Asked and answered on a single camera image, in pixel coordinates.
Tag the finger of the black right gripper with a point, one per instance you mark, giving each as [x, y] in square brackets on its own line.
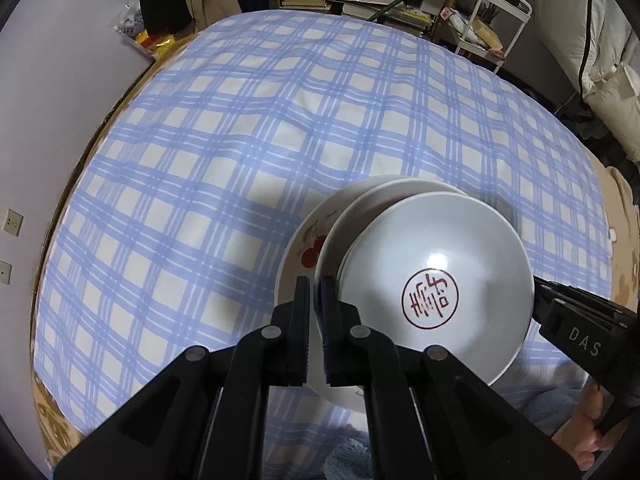
[555, 298]

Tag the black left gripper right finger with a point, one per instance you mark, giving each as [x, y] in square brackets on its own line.
[429, 416]

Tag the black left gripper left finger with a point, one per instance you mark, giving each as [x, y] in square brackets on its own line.
[204, 415]

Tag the large white plain bowl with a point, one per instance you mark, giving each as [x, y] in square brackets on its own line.
[361, 212]

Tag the cherry plate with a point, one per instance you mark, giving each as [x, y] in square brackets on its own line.
[300, 258]

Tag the person's right hand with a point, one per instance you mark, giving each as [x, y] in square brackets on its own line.
[579, 437]

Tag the blue white checked tablecloth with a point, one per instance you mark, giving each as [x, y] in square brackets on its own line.
[175, 230]

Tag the white cushion bedding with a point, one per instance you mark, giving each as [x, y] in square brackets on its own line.
[598, 51]

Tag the white utility cart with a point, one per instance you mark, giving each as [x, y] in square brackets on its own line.
[492, 29]

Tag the stack of papers and magazines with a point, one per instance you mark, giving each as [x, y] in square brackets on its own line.
[402, 16]

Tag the yellow red plastic bag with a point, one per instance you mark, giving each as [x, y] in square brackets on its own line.
[154, 46]

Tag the white wall socket lower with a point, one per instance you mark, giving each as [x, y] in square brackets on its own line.
[5, 273]

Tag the white wall socket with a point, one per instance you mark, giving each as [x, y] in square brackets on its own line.
[5, 273]
[12, 223]

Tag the white wall socket upper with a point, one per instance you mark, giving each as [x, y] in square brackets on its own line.
[12, 223]

